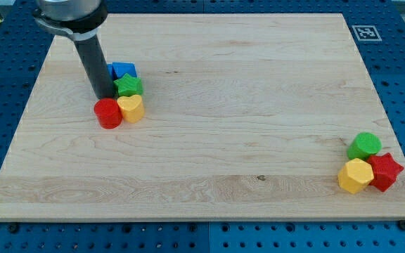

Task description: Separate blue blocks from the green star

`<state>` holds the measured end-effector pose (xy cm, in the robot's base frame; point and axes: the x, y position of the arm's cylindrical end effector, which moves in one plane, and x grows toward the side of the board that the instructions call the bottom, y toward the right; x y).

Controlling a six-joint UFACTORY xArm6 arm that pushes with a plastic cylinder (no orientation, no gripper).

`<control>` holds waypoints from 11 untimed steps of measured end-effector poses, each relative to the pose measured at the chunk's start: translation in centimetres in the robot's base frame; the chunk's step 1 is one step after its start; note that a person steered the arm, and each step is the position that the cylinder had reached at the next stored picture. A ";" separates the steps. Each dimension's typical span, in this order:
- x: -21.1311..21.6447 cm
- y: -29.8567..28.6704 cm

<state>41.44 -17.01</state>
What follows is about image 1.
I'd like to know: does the yellow heart block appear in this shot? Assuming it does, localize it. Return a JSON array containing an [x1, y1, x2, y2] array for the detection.
[[117, 94, 145, 123]]

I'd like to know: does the white fiducial marker tag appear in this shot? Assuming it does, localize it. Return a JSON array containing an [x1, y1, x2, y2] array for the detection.
[[352, 25, 382, 41]]

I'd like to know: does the green star block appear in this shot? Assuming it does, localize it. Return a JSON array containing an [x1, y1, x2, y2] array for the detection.
[[114, 74, 143, 97]]

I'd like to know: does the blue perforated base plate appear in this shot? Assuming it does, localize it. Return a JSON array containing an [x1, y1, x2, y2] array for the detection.
[[0, 1, 405, 252]]

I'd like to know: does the blue block behind rod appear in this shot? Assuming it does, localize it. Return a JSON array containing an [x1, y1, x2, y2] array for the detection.
[[107, 64, 115, 81]]

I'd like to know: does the yellow hexagon block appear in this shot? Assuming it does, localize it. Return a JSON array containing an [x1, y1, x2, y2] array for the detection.
[[337, 158, 374, 194]]

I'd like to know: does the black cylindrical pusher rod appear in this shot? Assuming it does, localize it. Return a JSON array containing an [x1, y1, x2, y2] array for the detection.
[[74, 34, 115, 99]]

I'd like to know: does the green cylinder block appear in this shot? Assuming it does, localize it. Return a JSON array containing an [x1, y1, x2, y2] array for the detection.
[[347, 132, 382, 160]]

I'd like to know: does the blue cube block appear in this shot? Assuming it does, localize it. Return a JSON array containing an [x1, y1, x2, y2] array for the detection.
[[112, 62, 137, 79]]

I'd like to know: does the red star block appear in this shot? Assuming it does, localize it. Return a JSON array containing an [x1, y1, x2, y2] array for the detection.
[[366, 153, 404, 192]]

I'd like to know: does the red cylinder block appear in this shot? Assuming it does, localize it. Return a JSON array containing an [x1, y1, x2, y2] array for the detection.
[[94, 98, 122, 129]]

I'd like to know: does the light wooden board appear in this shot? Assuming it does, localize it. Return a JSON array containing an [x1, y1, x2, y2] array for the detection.
[[0, 13, 405, 223]]

